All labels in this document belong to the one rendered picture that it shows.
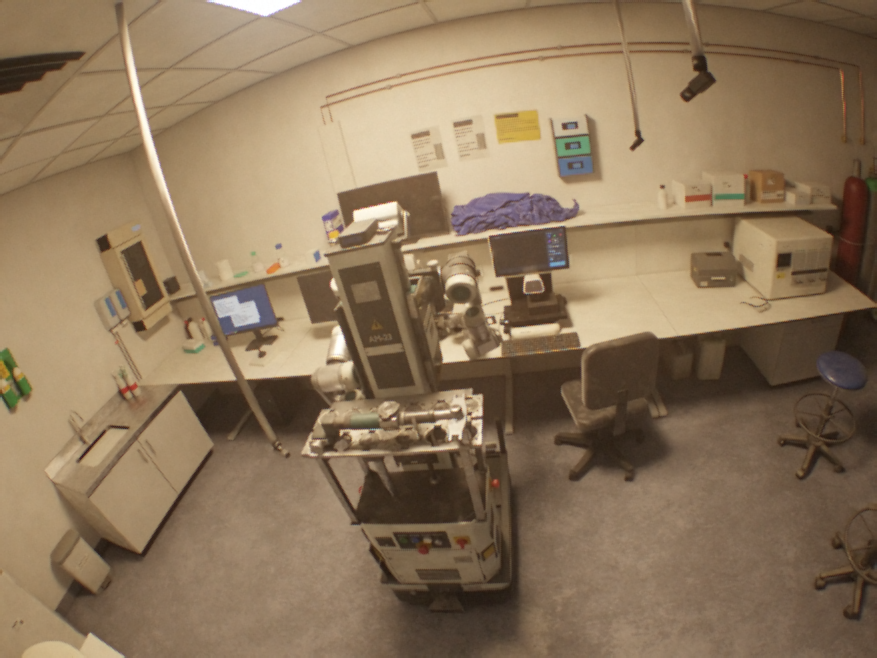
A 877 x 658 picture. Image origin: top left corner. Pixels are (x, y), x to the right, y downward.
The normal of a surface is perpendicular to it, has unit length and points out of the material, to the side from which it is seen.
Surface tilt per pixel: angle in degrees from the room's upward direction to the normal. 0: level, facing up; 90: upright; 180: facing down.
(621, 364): 90
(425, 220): 86
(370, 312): 90
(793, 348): 90
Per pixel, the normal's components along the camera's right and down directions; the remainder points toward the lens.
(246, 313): -0.07, 0.42
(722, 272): -0.27, 0.51
